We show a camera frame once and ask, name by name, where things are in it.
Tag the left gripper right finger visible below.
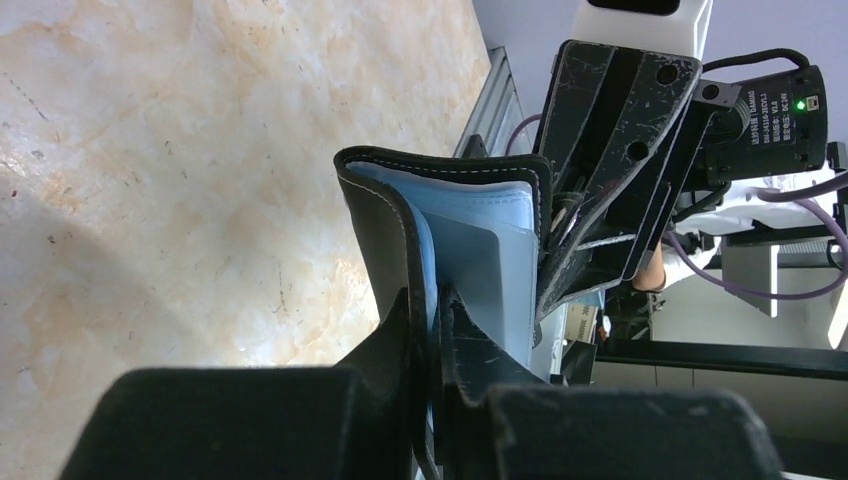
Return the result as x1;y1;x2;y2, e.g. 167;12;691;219
433;285;783;479

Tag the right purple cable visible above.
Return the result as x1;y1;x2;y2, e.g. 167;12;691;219
504;113;848;303

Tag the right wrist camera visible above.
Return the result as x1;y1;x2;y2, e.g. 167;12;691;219
570;0;713;60

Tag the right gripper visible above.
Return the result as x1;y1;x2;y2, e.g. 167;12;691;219
533;39;743;323

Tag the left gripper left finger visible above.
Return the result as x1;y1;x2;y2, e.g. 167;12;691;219
60;291;414;479

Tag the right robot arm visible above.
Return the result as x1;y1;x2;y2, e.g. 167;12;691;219
534;40;827;318

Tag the person in background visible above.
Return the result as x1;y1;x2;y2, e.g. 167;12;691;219
632;243;695;292

